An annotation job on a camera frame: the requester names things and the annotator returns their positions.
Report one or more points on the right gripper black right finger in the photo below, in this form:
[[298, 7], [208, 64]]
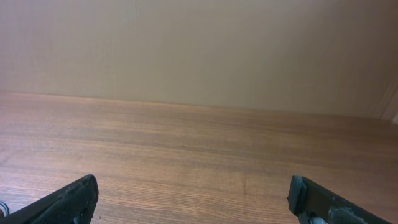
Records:
[[312, 203]]

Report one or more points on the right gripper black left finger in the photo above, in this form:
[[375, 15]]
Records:
[[73, 203]]

